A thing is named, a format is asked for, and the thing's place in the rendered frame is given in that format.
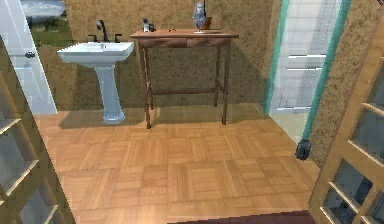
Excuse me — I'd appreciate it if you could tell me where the black sink faucet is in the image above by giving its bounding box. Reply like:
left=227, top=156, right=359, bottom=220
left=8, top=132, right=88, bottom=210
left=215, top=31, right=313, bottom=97
left=87, top=19, right=123, bottom=44

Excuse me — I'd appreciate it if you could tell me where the white pedestal sink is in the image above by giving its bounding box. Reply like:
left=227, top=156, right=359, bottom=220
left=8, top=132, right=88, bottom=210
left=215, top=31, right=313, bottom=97
left=56, top=41, right=135, bottom=125

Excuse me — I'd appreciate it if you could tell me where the wooden glass paned door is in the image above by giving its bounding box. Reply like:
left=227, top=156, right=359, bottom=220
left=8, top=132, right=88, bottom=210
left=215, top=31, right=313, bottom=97
left=0, top=35, right=77, bottom=224
left=307, top=13, right=384, bottom=224

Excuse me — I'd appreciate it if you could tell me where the small grey black bottle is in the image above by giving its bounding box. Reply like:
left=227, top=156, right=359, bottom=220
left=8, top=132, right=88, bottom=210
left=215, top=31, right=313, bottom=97
left=141, top=17, right=157, bottom=33

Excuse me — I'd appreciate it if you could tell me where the brown plant pot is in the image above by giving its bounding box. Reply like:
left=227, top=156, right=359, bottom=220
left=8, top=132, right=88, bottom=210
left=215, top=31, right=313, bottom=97
left=202, top=0, right=213, bottom=31

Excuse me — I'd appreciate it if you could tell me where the white room door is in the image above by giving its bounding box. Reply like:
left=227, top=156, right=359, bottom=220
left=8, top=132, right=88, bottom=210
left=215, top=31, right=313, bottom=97
left=0, top=0, right=59, bottom=116

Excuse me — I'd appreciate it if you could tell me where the teal framed glass shower door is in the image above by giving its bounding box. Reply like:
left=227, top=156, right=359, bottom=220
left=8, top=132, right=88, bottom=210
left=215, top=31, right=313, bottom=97
left=263, top=0, right=353, bottom=145

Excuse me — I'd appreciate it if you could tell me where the brown wooden console table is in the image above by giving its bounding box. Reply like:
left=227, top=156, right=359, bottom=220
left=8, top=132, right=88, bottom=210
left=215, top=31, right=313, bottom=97
left=130, top=28, right=240, bottom=130

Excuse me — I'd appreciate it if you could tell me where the black round object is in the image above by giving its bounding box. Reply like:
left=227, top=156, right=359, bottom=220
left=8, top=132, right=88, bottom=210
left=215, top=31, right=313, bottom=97
left=295, top=139, right=312, bottom=161

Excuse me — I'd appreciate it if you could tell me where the grey patterned vase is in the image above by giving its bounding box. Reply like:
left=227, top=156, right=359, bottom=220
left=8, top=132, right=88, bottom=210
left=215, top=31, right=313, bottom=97
left=191, top=1, right=208, bottom=34

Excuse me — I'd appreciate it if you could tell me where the window with outdoor view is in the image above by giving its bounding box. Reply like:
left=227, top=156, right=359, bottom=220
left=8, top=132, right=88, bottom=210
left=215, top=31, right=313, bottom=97
left=19, top=0, right=74, bottom=48

